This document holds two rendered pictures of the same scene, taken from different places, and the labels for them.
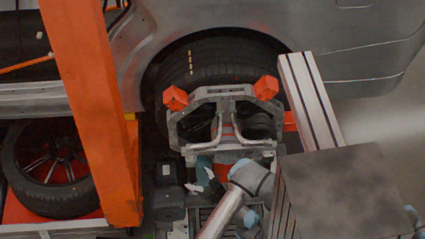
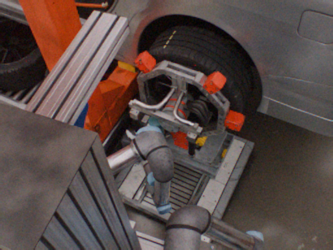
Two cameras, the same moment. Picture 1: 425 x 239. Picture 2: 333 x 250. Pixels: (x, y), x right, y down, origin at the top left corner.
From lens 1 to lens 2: 1.13 m
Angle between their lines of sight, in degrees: 19
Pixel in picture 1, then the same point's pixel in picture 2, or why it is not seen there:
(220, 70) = (183, 53)
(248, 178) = (145, 142)
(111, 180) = not seen: hidden behind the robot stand
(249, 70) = (207, 62)
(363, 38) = (319, 75)
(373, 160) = (71, 152)
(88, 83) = (35, 8)
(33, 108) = not seen: hidden behind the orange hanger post
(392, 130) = not seen: outside the picture
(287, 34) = (251, 45)
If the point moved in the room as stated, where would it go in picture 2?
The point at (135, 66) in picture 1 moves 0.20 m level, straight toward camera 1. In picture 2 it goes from (133, 27) to (119, 51)
